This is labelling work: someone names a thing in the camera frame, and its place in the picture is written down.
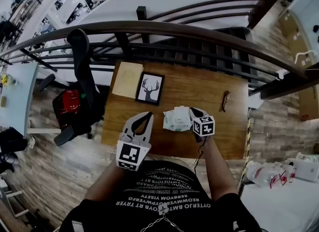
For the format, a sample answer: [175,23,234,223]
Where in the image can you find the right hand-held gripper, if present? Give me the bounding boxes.
[188,107,216,143]

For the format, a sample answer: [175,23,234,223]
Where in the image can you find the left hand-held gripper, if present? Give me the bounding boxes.
[116,111,155,172]

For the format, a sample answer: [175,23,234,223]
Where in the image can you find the white wet wipe pack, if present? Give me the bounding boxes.
[163,105,194,132]

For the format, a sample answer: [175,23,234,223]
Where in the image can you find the person's left forearm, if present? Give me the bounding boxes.
[84,162,125,204]

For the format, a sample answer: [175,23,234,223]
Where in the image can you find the person's right forearm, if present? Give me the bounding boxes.
[203,136,234,202]

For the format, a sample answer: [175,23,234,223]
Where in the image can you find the brown eyeglasses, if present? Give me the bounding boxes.
[219,90,230,113]

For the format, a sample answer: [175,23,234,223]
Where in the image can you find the black framed deer picture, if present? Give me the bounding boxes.
[135,71,165,106]

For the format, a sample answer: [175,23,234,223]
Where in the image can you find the beige notebook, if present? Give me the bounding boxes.
[111,61,145,99]

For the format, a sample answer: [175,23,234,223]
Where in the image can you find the yellow black hazard tape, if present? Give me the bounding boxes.
[236,112,252,197]

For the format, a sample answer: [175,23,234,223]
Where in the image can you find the small white floor box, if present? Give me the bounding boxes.
[248,93,264,110]

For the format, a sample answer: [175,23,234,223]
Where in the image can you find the person's black printed shirt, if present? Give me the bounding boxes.
[58,160,262,232]

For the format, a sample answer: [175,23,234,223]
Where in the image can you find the red bag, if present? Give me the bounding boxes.
[59,89,82,127]

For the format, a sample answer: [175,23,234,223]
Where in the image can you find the black office chair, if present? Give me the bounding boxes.
[38,28,105,147]

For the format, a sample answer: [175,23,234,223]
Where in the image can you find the wrapped plastic bottle pack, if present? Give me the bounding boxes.
[245,160,297,189]

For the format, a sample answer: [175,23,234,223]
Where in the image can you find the long cardboard box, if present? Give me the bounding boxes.
[278,11,319,122]

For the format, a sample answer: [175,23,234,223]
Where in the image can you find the pale blue desk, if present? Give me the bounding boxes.
[0,62,62,137]

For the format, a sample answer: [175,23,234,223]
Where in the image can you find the white gooseneck holder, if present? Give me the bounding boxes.
[294,49,319,64]

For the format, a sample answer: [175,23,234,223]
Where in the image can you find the white storage box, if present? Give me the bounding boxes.
[286,152,319,183]

